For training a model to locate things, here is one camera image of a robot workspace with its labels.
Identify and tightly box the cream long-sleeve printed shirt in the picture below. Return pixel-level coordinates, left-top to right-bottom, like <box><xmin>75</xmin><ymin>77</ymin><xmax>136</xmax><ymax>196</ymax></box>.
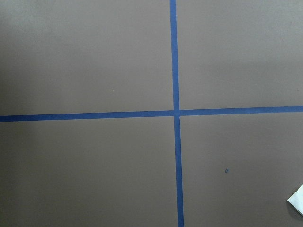
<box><xmin>287</xmin><ymin>185</ymin><xmax>303</xmax><ymax>216</ymax></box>

